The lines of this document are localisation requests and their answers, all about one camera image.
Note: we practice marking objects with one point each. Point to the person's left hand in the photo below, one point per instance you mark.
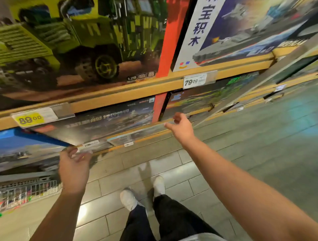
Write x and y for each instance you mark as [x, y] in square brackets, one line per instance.
[74, 169]

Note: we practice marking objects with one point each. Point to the person's right hand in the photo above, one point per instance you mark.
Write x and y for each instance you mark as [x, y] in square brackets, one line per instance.
[181, 130]

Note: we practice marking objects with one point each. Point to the dark aircraft carrier box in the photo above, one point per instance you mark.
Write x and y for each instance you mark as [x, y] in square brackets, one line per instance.
[99, 121]

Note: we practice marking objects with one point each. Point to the blue helicopter box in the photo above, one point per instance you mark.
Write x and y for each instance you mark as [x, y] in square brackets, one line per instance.
[25, 146]

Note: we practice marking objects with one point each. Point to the purple 055 warship box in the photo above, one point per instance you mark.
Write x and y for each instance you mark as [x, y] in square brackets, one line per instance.
[238, 30]

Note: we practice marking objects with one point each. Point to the green armoured truck box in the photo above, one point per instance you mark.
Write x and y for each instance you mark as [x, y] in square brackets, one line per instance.
[84, 44]

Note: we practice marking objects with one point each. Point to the person's left forearm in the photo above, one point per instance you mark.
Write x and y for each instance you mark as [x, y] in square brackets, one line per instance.
[57, 218]

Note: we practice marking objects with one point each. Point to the person's black trousers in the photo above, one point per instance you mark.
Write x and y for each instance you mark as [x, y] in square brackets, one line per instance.
[164, 218]

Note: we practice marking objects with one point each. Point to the person's grey clothing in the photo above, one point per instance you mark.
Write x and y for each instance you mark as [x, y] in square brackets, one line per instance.
[201, 237]

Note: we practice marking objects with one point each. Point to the wooden shelf unit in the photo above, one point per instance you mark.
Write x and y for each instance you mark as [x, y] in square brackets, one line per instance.
[149, 87]

